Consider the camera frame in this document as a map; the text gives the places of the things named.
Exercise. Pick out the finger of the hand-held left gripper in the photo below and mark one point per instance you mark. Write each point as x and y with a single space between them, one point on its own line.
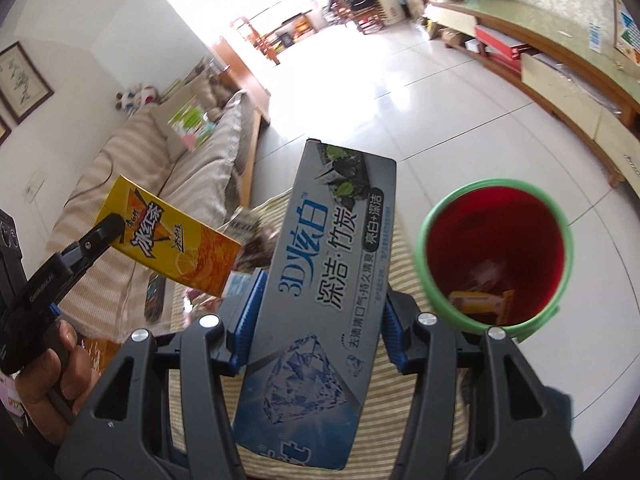
85 255

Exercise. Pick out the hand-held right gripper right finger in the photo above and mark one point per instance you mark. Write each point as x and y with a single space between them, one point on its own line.
395 332

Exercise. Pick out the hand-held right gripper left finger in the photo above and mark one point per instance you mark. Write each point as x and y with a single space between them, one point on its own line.
250 312

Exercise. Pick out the grey toothpaste box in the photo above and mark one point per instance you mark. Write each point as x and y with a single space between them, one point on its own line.
310 310

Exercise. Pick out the yellow drink carton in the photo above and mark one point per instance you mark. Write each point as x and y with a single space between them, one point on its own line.
165 240

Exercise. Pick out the red bin with green rim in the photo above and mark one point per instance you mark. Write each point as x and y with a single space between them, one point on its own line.
495 230

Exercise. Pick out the person's left hand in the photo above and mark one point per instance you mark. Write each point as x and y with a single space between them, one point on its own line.
47 385

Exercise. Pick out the crumpled printed wrapper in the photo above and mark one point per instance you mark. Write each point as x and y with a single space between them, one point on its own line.
255 245

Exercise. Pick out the orange packet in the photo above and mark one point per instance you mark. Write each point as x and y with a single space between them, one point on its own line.
480 304

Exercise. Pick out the beige striped sofa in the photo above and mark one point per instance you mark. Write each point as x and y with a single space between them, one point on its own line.
200 180

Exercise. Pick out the small framed picture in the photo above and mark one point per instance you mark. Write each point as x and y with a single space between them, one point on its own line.
4 130

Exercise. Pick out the plush toy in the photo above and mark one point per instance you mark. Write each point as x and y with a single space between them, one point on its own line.
135 99

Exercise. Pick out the green and pink packet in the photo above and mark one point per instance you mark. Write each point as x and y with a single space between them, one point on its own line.
192 125

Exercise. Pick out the large framed calligraphy picture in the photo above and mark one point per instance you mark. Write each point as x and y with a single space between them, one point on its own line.
22 82

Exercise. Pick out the red wooden chair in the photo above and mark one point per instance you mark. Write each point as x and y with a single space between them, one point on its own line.
260 40

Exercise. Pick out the red flat box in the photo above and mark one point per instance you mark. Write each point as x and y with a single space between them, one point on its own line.
500 45

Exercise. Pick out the wooden television cabinet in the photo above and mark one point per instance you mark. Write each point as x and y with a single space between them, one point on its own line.
550 35

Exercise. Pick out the blue and white card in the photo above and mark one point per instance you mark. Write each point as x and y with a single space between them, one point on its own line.
597 39

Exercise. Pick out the star checkers board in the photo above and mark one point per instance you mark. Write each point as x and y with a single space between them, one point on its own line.
629 30

